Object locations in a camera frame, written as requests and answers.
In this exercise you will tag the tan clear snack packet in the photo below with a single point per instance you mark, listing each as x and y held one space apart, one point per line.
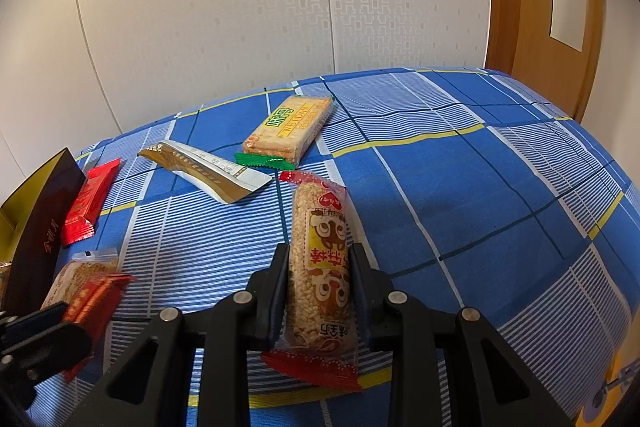
75 274

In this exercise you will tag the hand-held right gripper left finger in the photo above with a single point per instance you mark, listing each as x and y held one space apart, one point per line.
277 302

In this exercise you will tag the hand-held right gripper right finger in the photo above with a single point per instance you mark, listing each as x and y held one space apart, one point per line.
362 297

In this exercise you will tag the puffed rice bar packet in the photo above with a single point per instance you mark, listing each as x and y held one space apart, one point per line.
320 267

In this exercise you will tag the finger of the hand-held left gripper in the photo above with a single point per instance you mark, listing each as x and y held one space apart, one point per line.
40 317
55 347

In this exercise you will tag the small red snack packet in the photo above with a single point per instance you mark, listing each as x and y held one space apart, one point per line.
97 302

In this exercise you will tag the dark tin box gold inside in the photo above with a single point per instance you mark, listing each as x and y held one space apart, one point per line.
45 227

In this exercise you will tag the wooden door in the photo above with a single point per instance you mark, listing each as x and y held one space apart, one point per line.
520 7

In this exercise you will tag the gold and white sachet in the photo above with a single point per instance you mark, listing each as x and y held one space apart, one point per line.
210 172

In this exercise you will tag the green-edged cracker packet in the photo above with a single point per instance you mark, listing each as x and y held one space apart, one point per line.
287 129

